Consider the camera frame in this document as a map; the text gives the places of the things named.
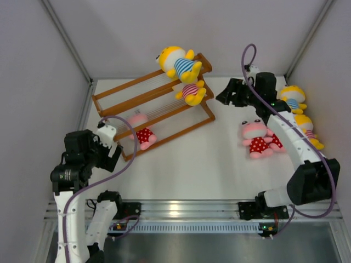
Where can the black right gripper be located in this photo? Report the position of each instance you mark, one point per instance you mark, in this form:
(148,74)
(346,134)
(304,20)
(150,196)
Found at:
(235,86)

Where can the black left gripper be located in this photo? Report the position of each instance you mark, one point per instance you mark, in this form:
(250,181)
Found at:
(107,163)

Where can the pink plush polka dots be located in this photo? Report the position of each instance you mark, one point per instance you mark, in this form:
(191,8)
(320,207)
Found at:
(255,136)

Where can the yellow plush blue stripes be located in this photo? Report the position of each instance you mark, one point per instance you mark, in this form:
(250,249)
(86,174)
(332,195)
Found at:
(178,63)

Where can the pink polka plush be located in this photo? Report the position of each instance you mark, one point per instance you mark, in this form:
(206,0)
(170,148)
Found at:
(145,136)
(275,144)

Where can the yellow plush pink stripes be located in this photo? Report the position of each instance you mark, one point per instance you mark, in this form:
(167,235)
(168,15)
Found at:
(192,94)
(306,125)

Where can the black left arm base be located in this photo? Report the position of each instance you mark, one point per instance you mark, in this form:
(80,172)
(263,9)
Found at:
(126,209)

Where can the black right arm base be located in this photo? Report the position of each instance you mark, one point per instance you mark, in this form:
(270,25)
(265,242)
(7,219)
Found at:
(251,210)

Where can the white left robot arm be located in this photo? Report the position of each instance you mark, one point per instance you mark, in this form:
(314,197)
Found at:
(78,242)

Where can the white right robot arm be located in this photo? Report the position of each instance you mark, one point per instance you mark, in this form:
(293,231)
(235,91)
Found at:
(315,176)

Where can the wooden toy shelf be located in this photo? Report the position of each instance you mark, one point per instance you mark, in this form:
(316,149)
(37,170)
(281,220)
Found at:
(152,95)

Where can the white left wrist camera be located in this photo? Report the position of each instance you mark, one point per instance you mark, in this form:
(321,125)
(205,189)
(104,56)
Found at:
(106,133)

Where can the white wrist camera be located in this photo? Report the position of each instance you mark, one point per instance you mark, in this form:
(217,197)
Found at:
(106,133)
(251,72)

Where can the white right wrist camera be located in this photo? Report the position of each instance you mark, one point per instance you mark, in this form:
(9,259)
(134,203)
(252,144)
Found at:
(251,72)

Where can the white slotted cable duct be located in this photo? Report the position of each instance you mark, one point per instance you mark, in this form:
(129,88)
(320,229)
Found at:
(197,227)

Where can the aluminium rail frame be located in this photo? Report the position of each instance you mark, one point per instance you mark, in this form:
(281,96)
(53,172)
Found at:
(208,210)

